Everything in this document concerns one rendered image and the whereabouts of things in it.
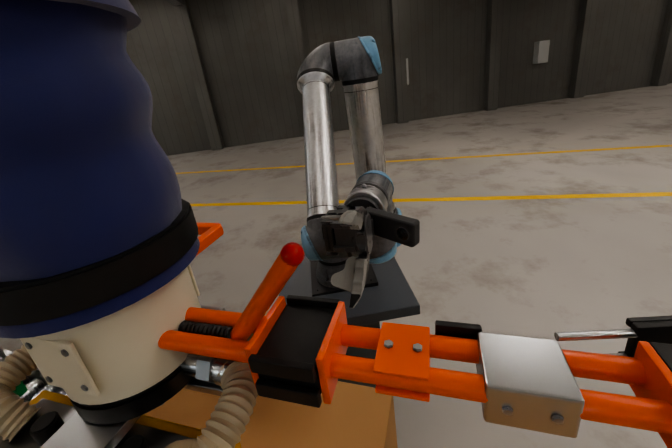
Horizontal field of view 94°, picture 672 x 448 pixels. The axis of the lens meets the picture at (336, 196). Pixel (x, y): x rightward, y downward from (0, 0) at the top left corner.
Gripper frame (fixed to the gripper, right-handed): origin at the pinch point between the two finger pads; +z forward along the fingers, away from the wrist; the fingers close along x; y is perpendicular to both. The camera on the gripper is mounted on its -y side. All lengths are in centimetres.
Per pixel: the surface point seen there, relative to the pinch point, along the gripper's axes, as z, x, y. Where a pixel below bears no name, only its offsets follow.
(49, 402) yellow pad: 20.8, -10.4, 39.6
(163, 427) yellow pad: 20.0, -10.9, 20.5
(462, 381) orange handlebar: 16.9, 1.0, -14.2
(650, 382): 14.0, 0.6, -28.8
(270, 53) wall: -802, 103, 401
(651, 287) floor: -175, -125, -144
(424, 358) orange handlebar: 15.5, 1.5, -11.0
